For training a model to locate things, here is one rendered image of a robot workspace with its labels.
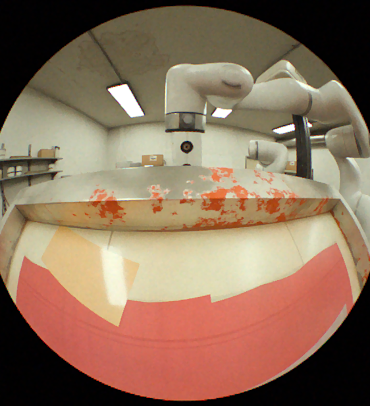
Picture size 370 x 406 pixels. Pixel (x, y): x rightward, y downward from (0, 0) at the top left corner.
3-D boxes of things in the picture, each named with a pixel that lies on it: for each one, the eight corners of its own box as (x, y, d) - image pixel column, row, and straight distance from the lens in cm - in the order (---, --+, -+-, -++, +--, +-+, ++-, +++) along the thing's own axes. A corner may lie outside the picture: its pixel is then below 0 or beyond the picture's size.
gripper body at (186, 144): (212, 124, 20) (207, 190, 22) (199, 127, 30) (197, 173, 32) (162, 122, 20) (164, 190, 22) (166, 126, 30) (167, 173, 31)
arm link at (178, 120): (212, 113, 21) (212, 130, 20) (201, 119, 29) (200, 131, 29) (162, 111, 20) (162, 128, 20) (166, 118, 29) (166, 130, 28)
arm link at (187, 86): (240, 81, 33) (255, 62, 25) (239, 123, 30) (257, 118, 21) (171, 77, 33) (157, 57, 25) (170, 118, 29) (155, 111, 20)
